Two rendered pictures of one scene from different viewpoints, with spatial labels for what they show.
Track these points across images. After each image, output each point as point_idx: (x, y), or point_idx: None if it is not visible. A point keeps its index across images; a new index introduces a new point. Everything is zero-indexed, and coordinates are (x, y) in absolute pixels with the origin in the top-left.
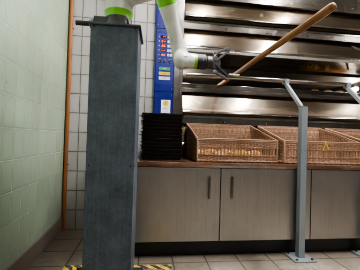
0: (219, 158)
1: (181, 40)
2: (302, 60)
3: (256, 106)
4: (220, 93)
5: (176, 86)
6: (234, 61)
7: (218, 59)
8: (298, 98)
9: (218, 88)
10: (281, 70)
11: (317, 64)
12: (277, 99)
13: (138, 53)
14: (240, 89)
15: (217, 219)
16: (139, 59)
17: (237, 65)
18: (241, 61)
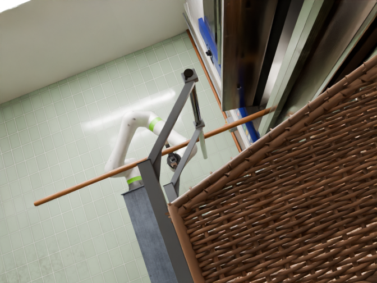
0: None
1: (174, 144)
2: (228, 28)
3: None
4: (267, 127)
5: (258, 139)
6: (242, 81)
7: (168, 156)
8: (178, 165)
9: (263, 122)
10: (281, 22)
11: (239, 0)
12: (293, 91)
13: (132, 205)
14: (269, 110)
15: None
16: (137, 205)
17: (257, 74)
18: (241, 77)
